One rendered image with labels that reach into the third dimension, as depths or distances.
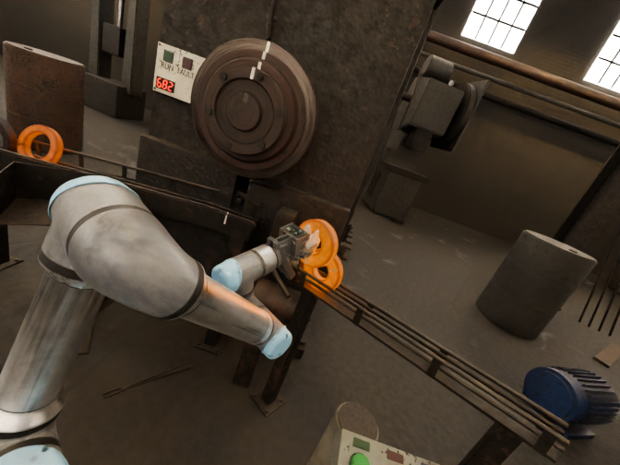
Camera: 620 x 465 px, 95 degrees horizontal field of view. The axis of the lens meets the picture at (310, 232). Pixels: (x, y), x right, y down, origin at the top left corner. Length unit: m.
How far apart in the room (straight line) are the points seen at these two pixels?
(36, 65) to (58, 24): 6.49
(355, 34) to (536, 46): 7.07
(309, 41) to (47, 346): 1.16
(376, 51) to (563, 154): 7.56
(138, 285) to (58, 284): 0.17
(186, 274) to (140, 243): 0.07
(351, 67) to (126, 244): 1.05
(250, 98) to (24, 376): 0.86
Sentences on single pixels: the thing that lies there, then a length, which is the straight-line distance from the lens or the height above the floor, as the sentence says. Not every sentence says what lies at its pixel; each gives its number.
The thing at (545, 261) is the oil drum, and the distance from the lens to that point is 3.18.
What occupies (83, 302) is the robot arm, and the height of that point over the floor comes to 0.82.
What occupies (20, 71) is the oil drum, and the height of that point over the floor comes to 0.69.
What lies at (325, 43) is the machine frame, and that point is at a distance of 1.28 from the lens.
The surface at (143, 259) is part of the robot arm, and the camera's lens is 0.41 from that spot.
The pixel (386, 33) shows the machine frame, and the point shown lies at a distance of 1.29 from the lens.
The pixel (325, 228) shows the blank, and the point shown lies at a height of 0.89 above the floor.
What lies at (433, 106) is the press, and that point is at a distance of 5.30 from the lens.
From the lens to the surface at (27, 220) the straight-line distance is 1.28.
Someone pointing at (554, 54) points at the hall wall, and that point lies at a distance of 8.34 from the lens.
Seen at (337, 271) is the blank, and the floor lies 0.74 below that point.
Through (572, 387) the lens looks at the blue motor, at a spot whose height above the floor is 0.32.
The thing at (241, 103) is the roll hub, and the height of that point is 1.14.
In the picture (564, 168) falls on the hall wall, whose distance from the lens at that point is 8.67.
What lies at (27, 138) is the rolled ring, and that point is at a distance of 1.81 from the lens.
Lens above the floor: 1.18
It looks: 21 degrees down
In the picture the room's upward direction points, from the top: 20 degrees clockwise
